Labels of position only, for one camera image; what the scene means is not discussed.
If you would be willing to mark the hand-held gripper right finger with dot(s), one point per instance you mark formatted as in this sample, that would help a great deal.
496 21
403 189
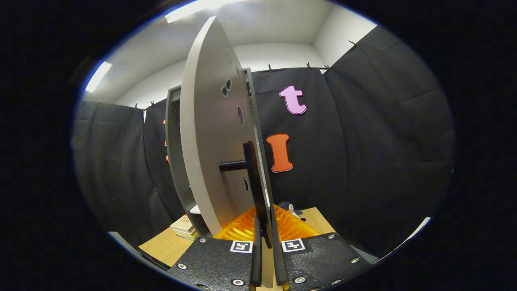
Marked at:
278 266

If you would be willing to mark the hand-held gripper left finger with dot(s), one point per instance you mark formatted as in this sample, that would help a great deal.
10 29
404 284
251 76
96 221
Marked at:
256 266

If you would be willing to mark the beige shoe cabinet door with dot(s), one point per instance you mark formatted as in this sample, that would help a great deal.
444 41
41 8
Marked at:
210 141

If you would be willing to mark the dark blue plush toy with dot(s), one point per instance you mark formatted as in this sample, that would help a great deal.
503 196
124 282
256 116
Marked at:
287 207

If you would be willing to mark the yellow edged book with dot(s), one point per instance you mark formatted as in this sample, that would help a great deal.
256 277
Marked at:
187 234

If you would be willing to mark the beige cover book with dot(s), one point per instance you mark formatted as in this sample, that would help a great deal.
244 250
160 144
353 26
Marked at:
182 223

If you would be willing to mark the black backdrop cloth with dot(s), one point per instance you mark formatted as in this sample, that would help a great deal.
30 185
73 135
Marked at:
363 141

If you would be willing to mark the row of black cloth clips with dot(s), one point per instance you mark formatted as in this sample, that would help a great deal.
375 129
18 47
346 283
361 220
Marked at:
270 68

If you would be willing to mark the narrow ceiling light strip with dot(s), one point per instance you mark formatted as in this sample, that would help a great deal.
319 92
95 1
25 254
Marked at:
98 76

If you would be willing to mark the wide ceiling light panel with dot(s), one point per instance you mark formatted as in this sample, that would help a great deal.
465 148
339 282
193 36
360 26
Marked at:
190 10

